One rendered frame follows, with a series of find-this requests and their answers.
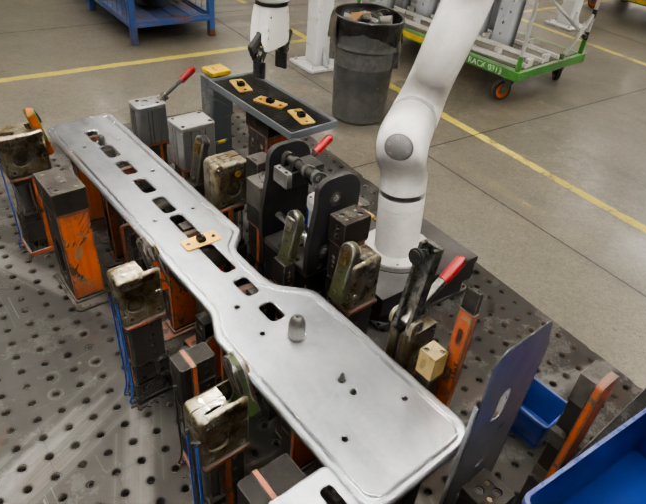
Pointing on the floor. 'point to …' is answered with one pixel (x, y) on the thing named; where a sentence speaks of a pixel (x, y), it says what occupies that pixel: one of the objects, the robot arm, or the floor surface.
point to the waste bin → (363, 59)
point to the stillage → (157, 13)
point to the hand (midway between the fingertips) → (270, 68)
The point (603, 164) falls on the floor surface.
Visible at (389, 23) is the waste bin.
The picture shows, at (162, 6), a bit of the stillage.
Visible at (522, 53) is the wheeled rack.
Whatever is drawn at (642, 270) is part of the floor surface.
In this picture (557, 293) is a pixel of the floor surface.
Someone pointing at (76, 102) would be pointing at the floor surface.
